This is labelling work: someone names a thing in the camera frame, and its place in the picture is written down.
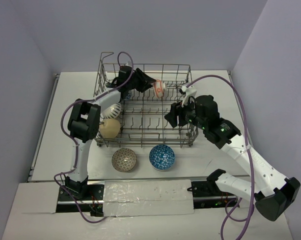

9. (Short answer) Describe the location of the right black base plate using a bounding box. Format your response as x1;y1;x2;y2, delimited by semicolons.
187;180;238;209

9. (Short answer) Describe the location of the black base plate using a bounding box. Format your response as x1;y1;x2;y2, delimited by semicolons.
187;180;238;209
55;181;106;217

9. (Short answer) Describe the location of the grey patterned bowl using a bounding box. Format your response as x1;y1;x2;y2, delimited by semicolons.
111;148;137;172

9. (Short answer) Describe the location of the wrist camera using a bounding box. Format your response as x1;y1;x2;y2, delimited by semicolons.
180;85;197;108
120;61;133;68

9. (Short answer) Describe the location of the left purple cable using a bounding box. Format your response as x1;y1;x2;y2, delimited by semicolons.
53;51;135;223

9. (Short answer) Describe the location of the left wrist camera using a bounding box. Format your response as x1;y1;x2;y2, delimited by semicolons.
120;61;133;68

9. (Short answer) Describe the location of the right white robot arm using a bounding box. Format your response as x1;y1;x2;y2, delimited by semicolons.
164;95;301;222

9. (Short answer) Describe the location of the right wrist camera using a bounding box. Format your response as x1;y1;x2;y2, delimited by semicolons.
180;85;197;108

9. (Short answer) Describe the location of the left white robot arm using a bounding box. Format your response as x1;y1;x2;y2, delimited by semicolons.
64;65;156;200

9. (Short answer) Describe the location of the yellow bowl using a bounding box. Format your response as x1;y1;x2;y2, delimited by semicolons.
99;118;121;139

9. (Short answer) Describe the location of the grey wire dish rack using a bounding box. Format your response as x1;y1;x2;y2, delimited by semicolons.
95;63;199;147

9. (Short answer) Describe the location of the orange floral bowl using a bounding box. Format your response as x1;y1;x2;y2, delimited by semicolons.
153;79;166;99

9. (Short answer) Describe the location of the blue patterned bowl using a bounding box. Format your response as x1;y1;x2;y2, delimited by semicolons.
149;144;176;171

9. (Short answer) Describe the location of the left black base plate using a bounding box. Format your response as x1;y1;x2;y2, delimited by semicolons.
55;181;106;217

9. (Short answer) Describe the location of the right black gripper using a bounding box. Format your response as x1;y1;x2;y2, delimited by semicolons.
164;94;207;130

